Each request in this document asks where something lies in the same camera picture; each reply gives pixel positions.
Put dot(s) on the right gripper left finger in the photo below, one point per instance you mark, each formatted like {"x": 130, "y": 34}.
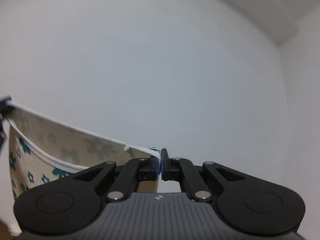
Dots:
{"x": 137, "y": 175}

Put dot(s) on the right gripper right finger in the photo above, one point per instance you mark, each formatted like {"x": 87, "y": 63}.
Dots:
{"x": 187, "y": 175}

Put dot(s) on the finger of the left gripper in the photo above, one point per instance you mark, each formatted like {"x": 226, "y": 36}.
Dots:
{"x": 5, "y": 107}

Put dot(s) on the cream green floral garment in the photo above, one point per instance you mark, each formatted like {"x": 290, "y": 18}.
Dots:
{"x": 42, "y": 150}

